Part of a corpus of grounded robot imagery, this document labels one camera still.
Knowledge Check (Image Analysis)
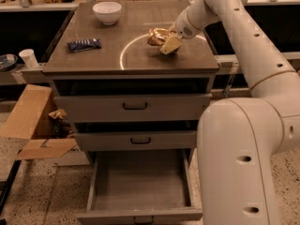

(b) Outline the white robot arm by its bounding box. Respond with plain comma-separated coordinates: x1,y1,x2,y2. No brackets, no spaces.
172,0,300,225

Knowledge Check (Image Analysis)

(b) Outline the dark round lid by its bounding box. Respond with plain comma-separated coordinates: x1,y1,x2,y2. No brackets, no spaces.
0,53,18,72

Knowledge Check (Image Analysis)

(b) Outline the white ceramic bowl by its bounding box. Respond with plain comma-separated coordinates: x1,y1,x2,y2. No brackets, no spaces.
93,2,122,25

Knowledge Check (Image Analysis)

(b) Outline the brown cardboard box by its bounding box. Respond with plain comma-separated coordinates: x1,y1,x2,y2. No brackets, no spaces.
0,84,89,166

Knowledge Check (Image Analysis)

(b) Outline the dark blue snack bar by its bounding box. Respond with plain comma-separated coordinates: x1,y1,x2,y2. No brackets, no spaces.
67,38,101,53

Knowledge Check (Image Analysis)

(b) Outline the bottom grey open drawer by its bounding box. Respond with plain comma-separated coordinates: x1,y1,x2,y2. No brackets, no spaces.
77,149,203,225

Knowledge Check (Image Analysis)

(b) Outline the middle grey drawer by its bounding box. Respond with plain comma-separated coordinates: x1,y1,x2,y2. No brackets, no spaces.
75,130,196,151

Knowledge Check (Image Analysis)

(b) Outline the grey drawer cabinet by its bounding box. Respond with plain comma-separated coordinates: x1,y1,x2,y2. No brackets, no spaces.
42,0,220,167

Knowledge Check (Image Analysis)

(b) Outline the white paper cup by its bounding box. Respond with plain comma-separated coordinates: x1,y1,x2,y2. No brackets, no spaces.
19,49,38,68

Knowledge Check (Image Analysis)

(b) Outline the top grey drawer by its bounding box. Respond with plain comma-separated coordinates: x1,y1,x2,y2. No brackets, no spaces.
54,94,211,123

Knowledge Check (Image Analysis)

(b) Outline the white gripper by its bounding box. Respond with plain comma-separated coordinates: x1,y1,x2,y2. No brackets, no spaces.
159,9,202,54

